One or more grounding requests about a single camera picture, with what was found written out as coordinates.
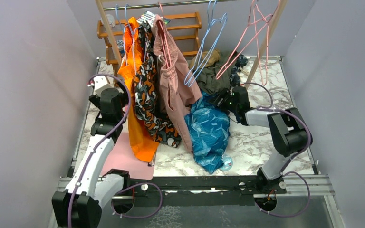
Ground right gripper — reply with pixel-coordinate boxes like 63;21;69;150
207;87;238;116

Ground blue patterned shorts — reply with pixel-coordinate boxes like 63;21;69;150
184;92;230;174

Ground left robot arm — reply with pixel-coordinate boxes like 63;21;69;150
51;88;131;228

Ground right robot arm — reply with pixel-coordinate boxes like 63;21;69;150
210;86;313;193

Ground pink shorts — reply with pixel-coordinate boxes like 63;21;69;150
151;15;202;152

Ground camouflage patterned shorts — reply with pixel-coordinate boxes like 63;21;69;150
134;22;182;148

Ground orange shorts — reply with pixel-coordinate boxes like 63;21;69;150
117;17;160;163

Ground hanger holding pink shorts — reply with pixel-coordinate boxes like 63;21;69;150
157;2;173;68

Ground dark navy patterned garment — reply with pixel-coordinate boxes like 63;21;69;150
230;54;248;87

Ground olive green garment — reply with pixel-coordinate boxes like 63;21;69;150
196;51;238;96

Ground tan garment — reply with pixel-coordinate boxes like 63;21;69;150
189;49;221;70

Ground wooden shelf unit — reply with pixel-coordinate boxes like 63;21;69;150
96;12;202;75

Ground marker pen pack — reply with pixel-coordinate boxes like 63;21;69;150
137;10;156;27

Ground pink mat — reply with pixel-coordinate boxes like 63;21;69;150
100;133;154;180

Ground blue lidded jar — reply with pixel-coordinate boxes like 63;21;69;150
116;40;125;57

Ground clear plastic cup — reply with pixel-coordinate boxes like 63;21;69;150
106;14;116;29

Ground wooden clothes rack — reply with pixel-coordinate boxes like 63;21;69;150
96;0;288;86

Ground blue wire hanger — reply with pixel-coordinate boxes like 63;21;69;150
183;0;229;87

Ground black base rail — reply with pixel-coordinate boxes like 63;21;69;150
111;175;286;211

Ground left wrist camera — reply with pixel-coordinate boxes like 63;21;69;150
88;75;113;97

